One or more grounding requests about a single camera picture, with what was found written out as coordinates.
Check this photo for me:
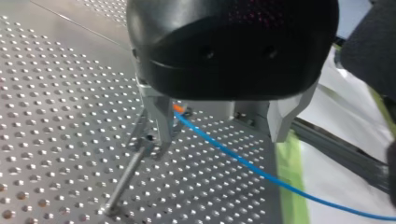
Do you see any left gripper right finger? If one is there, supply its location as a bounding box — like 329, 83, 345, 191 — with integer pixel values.
266, 79, 319, 144

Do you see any blue cable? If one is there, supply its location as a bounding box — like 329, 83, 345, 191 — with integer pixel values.
173, 110, 396, 222

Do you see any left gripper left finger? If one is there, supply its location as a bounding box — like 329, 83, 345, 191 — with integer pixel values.
135, 76, 176, 147

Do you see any metal post with orange clip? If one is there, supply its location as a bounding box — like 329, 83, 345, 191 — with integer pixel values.
103, 104, 191, 217

